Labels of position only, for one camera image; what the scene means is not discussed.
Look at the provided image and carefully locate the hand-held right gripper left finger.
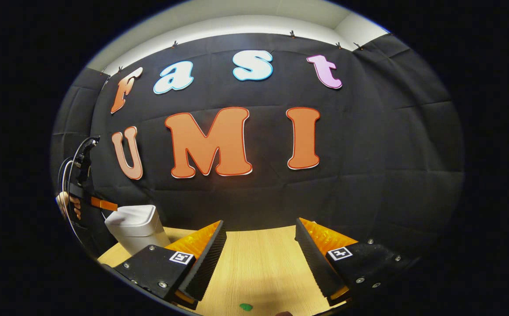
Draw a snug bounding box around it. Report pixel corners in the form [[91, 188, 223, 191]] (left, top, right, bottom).
[[113, 220, 227, 310]]

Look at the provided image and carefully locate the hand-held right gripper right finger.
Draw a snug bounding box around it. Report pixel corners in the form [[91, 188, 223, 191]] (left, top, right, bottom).
[[295, 218, 417, 307]]

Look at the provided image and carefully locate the white desktop garbage bin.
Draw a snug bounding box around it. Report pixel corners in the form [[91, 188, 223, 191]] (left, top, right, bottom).
[[104, 205, 172, 256]]

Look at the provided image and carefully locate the wooden desktop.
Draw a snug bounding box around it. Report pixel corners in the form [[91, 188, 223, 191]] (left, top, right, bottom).
[[97, 226, 356, 316]]

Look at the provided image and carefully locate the black backdrop cloth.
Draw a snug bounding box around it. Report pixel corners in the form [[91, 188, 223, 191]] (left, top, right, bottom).
[[50, 33, 465, 264]]

